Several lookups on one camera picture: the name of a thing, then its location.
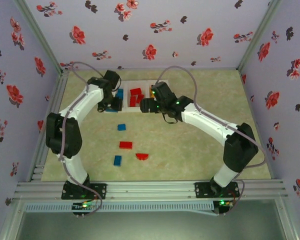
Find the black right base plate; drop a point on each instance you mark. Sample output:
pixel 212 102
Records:
pixel 202 190

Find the blue lego brick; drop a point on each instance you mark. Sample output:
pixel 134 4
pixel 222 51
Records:
pixel 120 93
pixel 111 110
pixel 121 127
pixel 117 160

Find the aluminum frame leg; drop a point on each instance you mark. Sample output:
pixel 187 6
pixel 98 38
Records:
pixel 11 220
pixel 287 220

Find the aluminum side rail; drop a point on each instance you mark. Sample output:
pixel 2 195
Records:
pixel 55 100

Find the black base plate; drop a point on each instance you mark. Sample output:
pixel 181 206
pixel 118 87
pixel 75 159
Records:
pixel 100 191
pixel 202 190

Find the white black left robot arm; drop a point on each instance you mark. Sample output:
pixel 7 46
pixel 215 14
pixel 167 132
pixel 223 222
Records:
pixel 65 135

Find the aluminum frame post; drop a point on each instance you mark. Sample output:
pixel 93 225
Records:
pixel 41 37
pixel 258 35

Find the yellow lego brick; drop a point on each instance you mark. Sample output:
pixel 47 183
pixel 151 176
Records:
pixel 152 91

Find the red arched lego brick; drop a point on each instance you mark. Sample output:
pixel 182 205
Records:
pixel 142 156

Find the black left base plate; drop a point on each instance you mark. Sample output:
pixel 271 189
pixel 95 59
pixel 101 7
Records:
pixel 100 191

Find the aluminum mounting rail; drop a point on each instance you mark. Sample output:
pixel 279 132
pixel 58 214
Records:
pixel 152 190

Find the controller circuit board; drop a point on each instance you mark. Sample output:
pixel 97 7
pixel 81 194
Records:
pixel 83 207
pixel 222 206

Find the right controller circuit board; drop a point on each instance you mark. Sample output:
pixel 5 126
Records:
pixel 222 206

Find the left controller circuit board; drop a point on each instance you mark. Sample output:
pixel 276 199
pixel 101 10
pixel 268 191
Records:
pixel 83 207

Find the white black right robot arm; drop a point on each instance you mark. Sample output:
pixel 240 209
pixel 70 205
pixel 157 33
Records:
pixel 210 125

